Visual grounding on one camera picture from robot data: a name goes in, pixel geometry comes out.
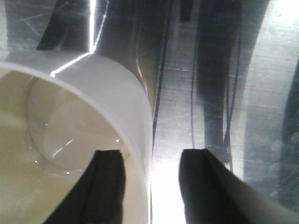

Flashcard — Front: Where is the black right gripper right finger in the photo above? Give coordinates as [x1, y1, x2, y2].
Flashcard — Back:
[179, 149, 299, 224]

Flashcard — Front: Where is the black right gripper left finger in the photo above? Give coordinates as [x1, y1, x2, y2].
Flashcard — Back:
[45, 150, 126, 224]

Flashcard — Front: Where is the white round bin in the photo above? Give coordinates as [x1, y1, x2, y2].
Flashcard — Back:
[0, 51, 152, 224]

